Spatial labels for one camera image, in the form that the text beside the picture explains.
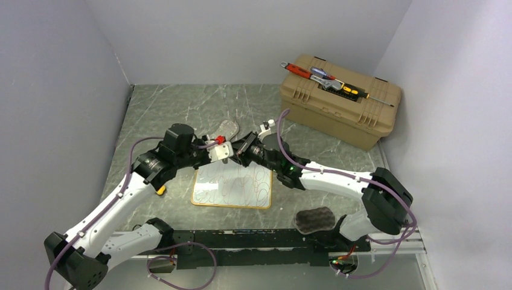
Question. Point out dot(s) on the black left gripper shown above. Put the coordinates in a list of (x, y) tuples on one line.
[(206, 159)]

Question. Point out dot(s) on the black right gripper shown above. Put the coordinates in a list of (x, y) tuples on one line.
[(241, 147)]

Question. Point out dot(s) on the yellow framed whiteboard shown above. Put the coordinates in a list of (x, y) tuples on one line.
[(232, 185)]

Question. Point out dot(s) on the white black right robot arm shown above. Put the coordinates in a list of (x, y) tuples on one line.
[(385, 203)]

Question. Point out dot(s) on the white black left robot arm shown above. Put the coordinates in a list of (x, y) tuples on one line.
[(144, 175)]

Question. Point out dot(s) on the grey silver scrubbing sponge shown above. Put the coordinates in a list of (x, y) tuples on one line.
[(227, 128)]

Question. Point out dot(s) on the yellow black sponge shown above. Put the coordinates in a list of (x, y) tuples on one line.
[(161, 191)]

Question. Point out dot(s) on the dark wavy foam sponge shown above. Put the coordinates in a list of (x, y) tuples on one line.
[(314, 220)]

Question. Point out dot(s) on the tan plastic toolbox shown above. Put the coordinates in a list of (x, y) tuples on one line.
[(357, 121)]

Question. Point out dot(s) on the blue red screwdriver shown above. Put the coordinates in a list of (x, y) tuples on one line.
[(321, 73)]

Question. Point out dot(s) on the yellow black screwdriver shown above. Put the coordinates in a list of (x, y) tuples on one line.
[(355, 91)]

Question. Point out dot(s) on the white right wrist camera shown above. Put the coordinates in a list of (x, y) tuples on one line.
[(267, 128)]

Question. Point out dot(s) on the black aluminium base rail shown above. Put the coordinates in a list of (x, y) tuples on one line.
[(236, 247)]

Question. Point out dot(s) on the red handled adjustable wrench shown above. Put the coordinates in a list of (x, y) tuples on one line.
[(299, 71)]

